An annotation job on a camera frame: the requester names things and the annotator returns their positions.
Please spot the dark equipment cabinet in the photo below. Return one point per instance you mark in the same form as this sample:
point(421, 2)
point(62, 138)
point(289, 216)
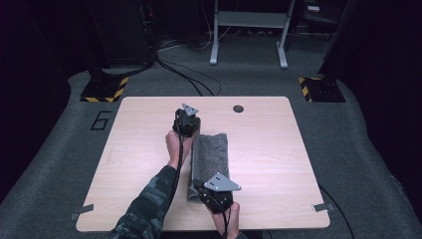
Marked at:
point(122, 33)

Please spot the black round table grommet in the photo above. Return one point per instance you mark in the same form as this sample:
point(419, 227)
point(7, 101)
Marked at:
point(238, 108)

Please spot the grey towel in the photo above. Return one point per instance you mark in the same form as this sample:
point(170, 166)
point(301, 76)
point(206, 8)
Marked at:
point(210, 159)

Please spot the white metal desk frame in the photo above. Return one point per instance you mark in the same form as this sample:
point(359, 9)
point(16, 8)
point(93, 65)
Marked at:
point(252, 20)

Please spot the person's right hand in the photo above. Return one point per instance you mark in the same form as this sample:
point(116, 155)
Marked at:
point(229, 220)

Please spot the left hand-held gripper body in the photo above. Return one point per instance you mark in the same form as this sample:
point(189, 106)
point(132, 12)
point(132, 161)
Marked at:
point(186, 124)

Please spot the grey tape strip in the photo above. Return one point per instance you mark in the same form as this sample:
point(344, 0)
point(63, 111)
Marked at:
point(323, 207)
point(82, 211)

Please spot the person's left hand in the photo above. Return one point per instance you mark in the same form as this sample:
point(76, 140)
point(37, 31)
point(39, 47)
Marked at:
point(175, 147)

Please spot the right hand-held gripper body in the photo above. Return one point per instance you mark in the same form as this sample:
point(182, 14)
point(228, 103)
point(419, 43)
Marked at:
point(217, 195)

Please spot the black yellow striped stand base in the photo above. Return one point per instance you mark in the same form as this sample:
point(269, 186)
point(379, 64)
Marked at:
point(321, 89)
point(104, 89)

